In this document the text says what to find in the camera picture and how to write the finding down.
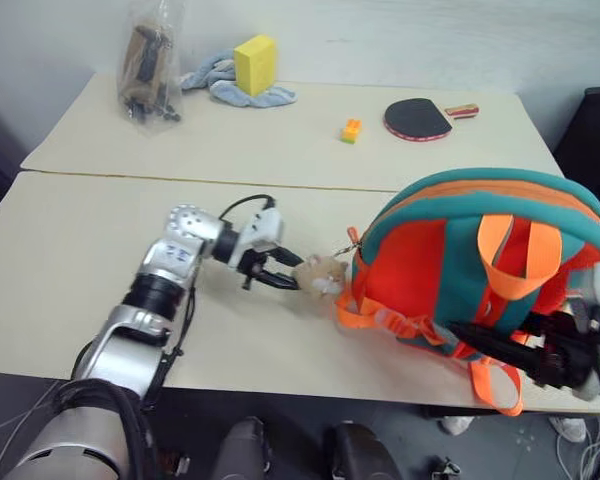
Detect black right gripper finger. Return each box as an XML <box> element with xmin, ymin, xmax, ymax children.
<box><xmin>449</xmin><ymin>322</ymin><xmax>537</xmax><ymax>360</ymax></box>
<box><xmin>479</xmin><ymin>349</ymin><xmax>546</xmax><ymax>387</ymax></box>

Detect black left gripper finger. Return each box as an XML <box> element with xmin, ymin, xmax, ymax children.
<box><xmin>258</xmin><ymin>267</ymin><xmax>302</xmax><ymax>293</ymax></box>
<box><xmin>272</xmin><ymin>244</ymin><xmax>307</xmax><ymax>267</ymax></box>

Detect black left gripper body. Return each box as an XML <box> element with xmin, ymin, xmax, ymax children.
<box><xmin>238</xmin><ymin>244</ymin><xmax>281</xmax><ymax>292</ymax></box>

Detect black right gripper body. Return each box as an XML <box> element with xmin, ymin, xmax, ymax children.
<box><xmin>527</xmin><ymin>299</ymin><xmax>600</xmax><ymax>394</ymax></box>

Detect beige plush keychain toy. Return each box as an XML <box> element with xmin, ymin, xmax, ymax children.
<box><xmin>293</xmin><ymin>253</ymin><xmax>350</xmax><ymax>300</ymax></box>

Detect orange and teal backpack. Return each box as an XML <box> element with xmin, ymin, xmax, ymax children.
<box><xmin>333</xmin><ymin>167</ymin><xmax>600</xmax><ymax>417</ymax></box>

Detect white shoe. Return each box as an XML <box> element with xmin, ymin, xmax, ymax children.
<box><xmin>549</xmin><ymin>415</ymin><xmax>589</xmax><ymax>444</ymax></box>
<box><xmin>439</xmin><ymin>415</ymin><xmax>476</xmax><ymax>435</ymax></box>

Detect orange yellow green toy blocks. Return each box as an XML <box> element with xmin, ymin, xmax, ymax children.
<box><xmin>338</xmin><ymin>118</ymin><xmax>362</xmax><ymax>145</ymax></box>

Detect light blue towel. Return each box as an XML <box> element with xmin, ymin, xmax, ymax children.
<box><xmin>179</xmin><ymin>49</ymin><xmax>299</xmax><ymax>109</ymax></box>

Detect dark rounded shape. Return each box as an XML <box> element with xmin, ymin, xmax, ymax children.
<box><xmin>329</xmin><ymin>423</ymin><xmax>404</xmax><ymax>480</ymax></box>
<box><xmin>214</xmin><ymin>417</ymin><xmax>274</xmax><ymax>480</ymax></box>

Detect black table tennis paddle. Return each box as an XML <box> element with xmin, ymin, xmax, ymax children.
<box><xmin>382</xmin><ymin>97</ymin><xmax>481</xmax><ymax>142</ymax></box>

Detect yellow sponge block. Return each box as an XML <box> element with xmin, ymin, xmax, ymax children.
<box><xmin>233</xmin><ymin>34</ymin><xmax>277</xmax><ymax>97</ymax></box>

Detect clear plastic bag with parts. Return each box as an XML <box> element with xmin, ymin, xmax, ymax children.
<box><xmin>115</xmin><ymin>0</ymin><xmax>185</xmax><ymax>139</ymax></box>

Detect black chair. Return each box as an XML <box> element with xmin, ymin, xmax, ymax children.
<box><xmin>552</xmin><ymin>87</ymin><xmax>600</xmax><ymax>211</ymax></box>

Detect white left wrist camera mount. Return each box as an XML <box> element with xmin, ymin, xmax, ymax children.
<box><xmin>237</xmin><ymin>207</ymin><xmax>286</xmax><ymax>254</ymax></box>

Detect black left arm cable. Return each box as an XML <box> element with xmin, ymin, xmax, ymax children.
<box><xmin>139</xmin><ymin>193</ymin><xmax>277</xmax><ymax>414</ymax></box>

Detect white floor cables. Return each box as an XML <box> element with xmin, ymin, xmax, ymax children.
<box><xmin>554</xmin><ymin>419</ymin><xmax>600</xmax><ymax>480</ymax></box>

